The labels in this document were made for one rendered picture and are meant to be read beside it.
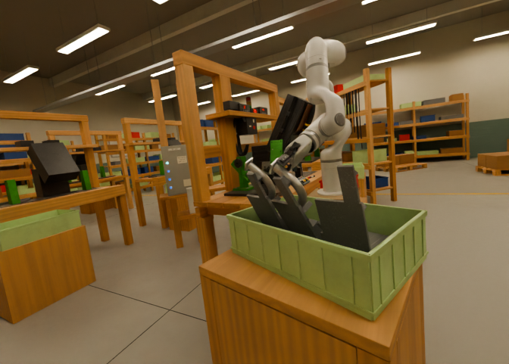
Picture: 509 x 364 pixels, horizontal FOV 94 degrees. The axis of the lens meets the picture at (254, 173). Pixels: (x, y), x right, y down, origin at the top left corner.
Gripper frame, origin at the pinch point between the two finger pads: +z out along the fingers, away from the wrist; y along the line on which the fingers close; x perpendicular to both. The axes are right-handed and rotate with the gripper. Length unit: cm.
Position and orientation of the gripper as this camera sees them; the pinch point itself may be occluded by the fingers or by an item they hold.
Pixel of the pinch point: (280, 168)
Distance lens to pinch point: 82.8
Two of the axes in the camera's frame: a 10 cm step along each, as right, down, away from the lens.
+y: 0.3, -5.3, -8.5
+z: -6.7, 6.1, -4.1
